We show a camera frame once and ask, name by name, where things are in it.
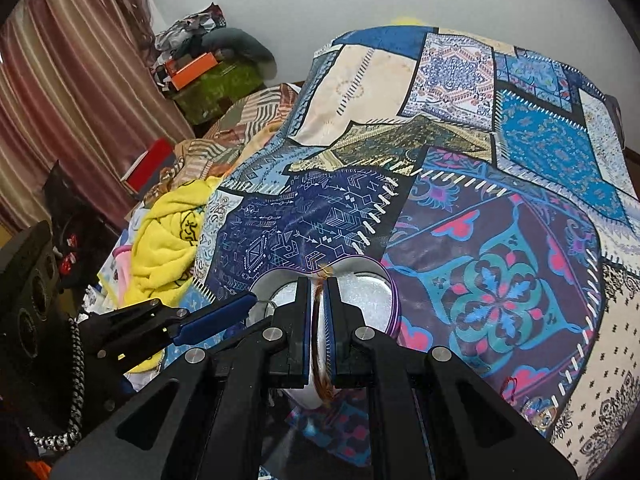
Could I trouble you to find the white heart-shaped jewelry tray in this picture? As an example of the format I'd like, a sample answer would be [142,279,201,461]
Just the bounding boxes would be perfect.
[246,256,401,410]

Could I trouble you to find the black speaker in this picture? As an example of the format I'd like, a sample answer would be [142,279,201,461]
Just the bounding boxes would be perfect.
[1,221,61,360]

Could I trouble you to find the pink cloth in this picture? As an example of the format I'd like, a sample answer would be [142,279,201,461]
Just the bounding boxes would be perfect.
[112,245,132,307]

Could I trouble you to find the yellow cartoon blanket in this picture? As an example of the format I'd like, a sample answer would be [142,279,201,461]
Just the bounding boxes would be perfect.
[121,176,224,376]

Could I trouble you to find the brown striped blanket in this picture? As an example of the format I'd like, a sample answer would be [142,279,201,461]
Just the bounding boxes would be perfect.
[141,84,300,207]

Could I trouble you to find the green patterned cloth bundle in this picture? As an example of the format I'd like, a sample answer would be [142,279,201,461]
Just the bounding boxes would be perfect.
[172,60,264,126]

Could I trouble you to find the blue patchwork bedspread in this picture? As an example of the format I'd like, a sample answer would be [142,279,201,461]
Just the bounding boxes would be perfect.
[194,25,639,479]

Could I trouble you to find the orange box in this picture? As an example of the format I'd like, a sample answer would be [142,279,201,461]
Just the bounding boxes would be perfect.
[165,52,218,90]

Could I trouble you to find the pink striped curtain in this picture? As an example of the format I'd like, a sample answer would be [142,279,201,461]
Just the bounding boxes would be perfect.
[1,0,193,232]

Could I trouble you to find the pile of clothes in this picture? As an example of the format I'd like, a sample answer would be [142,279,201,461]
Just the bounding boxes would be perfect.
[152,3,227,68]

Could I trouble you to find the silver chain necklace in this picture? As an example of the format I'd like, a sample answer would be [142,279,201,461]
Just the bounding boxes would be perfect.
[27,318,86,453]

